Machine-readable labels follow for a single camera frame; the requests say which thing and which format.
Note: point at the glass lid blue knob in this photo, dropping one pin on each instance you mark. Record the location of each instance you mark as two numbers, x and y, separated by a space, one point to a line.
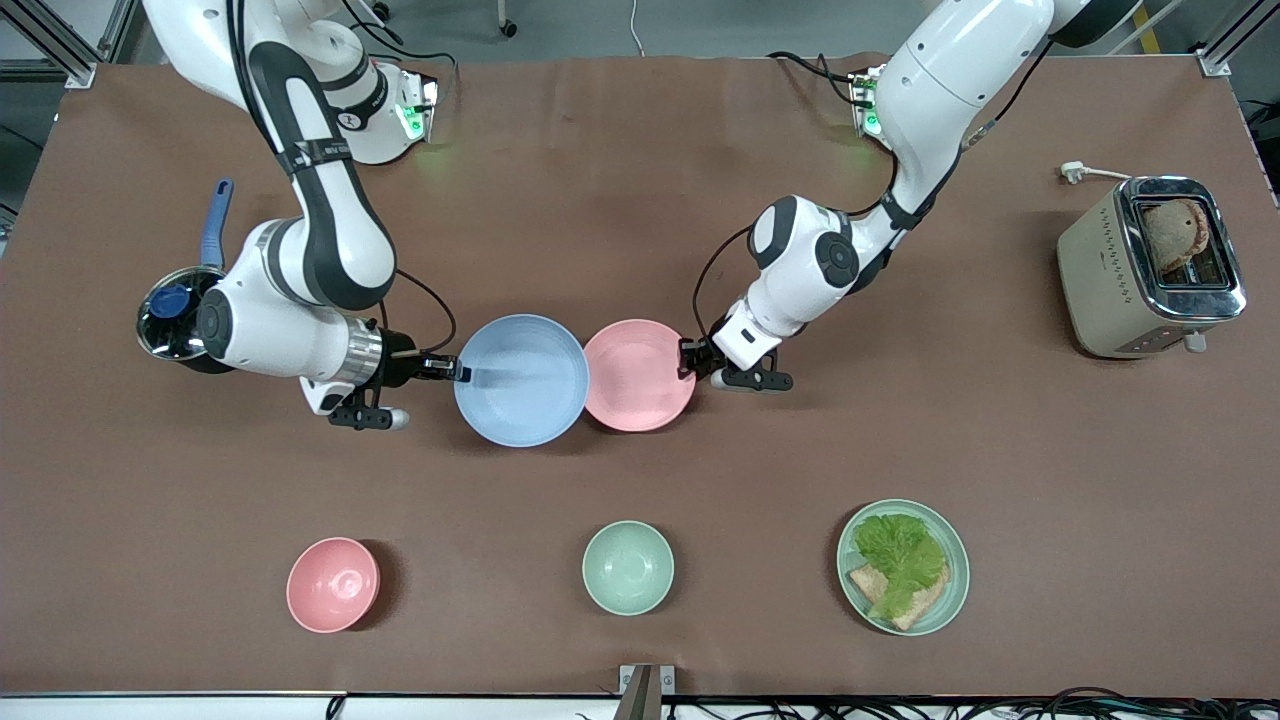
165 315

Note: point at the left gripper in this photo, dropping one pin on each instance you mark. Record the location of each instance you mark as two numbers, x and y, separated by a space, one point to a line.
692 358

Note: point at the aluminium frame post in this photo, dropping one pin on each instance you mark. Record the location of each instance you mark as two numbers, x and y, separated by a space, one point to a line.
65 50
1225 55

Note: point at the pink plate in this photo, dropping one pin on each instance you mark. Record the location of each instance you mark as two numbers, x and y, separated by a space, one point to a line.
645 375

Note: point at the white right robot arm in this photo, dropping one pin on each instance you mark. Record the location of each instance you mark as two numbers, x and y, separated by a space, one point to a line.
330 230

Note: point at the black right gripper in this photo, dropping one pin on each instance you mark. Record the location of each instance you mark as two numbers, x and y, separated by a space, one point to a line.
403 366

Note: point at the metal table bracket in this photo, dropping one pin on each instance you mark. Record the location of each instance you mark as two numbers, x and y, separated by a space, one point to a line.
645 690

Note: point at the small pink bowl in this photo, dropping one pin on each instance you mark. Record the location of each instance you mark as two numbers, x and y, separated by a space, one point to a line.
332 585

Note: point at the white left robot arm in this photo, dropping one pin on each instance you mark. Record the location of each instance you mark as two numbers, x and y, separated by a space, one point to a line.
940 70

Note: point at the brown toast slice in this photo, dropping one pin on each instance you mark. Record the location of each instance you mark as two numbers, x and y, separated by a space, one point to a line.
1172 232

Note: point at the brown bread slice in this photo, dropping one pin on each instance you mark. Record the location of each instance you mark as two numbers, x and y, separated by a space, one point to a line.
925 603

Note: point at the green lettuce leaf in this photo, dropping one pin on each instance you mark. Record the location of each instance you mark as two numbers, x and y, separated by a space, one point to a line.
900 550

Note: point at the light blue plate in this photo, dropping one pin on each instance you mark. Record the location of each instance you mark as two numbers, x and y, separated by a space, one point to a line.
522 380

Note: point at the green plate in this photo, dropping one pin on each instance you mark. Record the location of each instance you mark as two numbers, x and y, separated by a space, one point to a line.
955 590

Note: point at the beige chrome toaster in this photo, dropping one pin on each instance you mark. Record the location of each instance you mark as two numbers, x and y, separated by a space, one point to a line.
1105 290

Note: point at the brown table cover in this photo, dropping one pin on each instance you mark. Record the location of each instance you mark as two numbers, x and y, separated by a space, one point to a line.
640 480

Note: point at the small green bowl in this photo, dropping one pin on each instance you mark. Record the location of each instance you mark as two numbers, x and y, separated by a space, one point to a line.
628 568

